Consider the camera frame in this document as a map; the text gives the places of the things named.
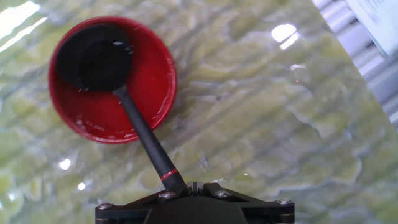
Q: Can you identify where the green marble pattern mat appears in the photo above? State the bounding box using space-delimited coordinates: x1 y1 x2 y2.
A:
0 0 398 224

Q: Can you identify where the printed table paper sheet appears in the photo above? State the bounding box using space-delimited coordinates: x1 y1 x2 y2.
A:
345 0 398 57

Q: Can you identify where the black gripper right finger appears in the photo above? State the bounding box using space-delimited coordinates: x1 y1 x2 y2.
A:
194 182 295 224

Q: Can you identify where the red bowl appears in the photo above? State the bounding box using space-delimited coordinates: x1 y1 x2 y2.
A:
47 16 178 145

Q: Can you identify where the black ladle with red ring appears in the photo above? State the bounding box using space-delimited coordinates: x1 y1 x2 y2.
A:
55 23 189 195

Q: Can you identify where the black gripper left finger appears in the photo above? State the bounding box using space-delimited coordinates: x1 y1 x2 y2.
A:
95 182 195 224

